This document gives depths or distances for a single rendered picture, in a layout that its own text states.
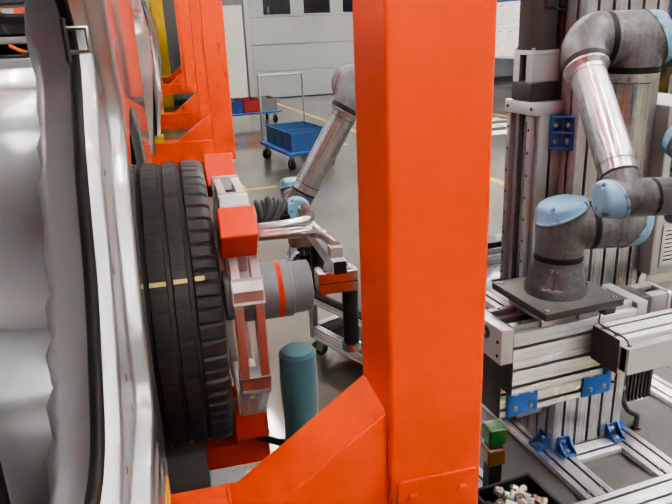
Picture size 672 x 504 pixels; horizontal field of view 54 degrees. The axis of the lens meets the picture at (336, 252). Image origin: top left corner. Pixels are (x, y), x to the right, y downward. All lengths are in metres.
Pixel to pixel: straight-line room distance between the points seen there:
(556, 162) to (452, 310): 0.89
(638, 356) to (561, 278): 0.25
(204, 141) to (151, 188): 3.73
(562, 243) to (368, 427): 0.73
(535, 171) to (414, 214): 0.89
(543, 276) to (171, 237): 0.87
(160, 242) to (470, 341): 0.62
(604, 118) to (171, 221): 0.88
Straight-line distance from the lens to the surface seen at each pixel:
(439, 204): 0.96
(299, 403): 1.58
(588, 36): 1.53
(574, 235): 1.61
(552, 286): 1.64
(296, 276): 1.57
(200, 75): 7.00
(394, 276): 0.97
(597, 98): 1.46
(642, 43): 1.59
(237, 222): 1.29
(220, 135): 5.12
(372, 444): 1.11
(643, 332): 1.73
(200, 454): 1.75
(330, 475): 1.12
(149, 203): 1.36
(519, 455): 2.14
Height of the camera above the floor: 1.45
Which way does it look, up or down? 19 degrees down
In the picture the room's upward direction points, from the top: 2 degrees counter-clockwise
